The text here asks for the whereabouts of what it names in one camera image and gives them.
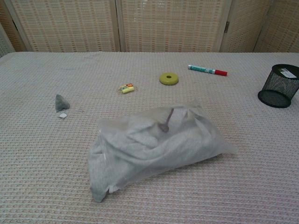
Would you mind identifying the whiteboard marker with red cap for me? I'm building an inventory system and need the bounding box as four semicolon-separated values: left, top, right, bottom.
187;64;228;77

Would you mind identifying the black mesh pen holder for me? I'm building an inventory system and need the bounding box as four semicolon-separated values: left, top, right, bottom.
257;64;299;108

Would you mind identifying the woven folding screen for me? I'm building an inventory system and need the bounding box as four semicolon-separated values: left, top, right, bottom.
0;0;299;58

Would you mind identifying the small yellow candy packet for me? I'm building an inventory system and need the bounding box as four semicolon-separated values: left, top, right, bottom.
118;84;138;94

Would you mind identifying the translucent white plastic bag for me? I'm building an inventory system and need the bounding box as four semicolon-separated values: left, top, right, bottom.
88;99;235;203

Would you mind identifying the yellow-green ring disc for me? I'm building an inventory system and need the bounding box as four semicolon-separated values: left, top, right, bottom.
159;72;179;86

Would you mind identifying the grey pyramid tea bag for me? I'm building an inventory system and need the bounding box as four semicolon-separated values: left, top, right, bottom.
55;94;71;111

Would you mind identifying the white label card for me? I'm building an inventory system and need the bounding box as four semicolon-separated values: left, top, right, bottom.
280;69;297;79

